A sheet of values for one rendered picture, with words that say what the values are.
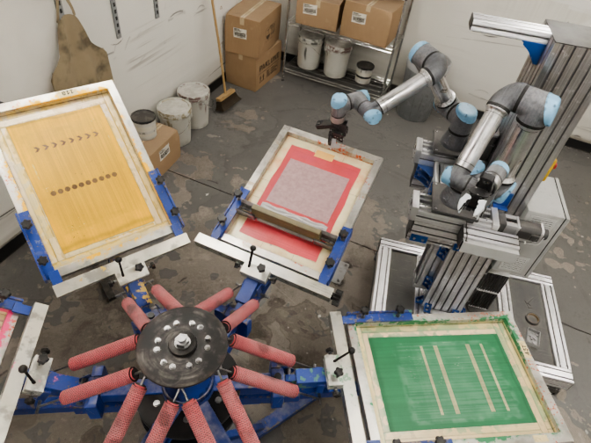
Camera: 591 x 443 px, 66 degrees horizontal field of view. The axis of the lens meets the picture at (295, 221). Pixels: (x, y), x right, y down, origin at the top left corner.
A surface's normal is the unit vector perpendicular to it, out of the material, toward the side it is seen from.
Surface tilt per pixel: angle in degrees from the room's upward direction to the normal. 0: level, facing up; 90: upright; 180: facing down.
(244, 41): 90
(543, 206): 0
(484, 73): 90
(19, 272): 0
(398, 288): 0
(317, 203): 15
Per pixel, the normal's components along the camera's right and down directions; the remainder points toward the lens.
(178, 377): 0.10, -0.70
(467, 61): -0.41, 0.62
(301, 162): -0.01, -0.52
